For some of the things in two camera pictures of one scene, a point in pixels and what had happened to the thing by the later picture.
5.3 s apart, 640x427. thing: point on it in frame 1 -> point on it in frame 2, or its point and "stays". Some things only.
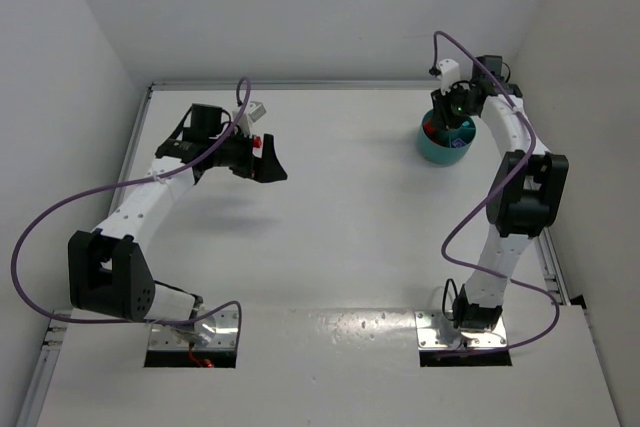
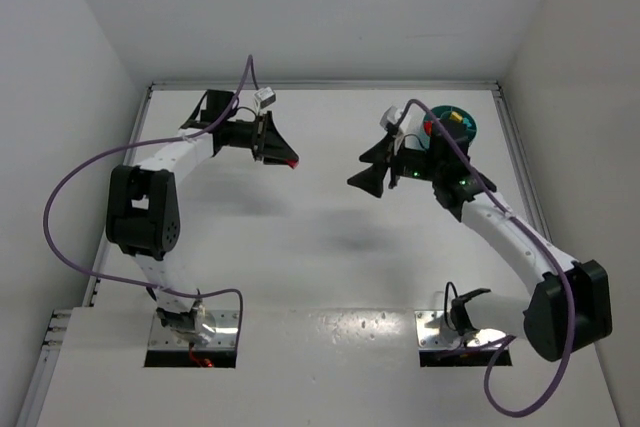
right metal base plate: (436, 330) stays
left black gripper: (257, 159) -> (260, 136)
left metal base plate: (215, 330) stays
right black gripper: (445, 117) -> (394, 163)
